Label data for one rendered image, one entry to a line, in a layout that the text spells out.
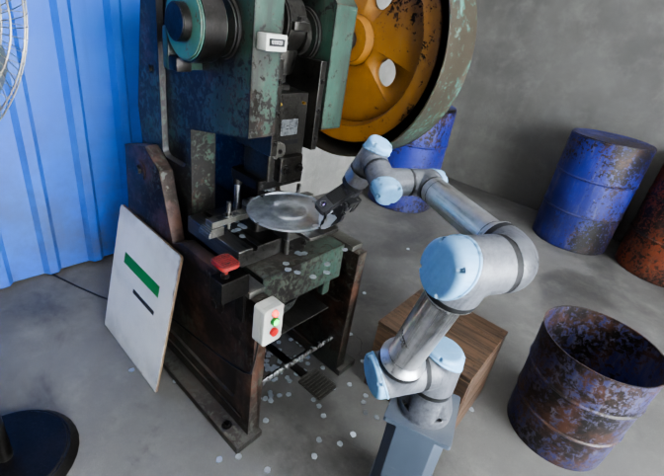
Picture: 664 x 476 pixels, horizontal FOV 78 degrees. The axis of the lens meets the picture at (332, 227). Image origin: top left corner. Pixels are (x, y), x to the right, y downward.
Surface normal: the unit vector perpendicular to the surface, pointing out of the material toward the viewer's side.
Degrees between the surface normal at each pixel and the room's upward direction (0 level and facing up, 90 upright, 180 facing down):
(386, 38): 90
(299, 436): 0
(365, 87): 90
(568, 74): 90
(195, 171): 90
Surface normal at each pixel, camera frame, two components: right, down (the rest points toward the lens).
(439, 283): -0.90, -0.07
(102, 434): 0.14, -0.88
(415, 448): -0.41, 0.37
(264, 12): 0.73, 0.40
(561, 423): -0.64, 0.30
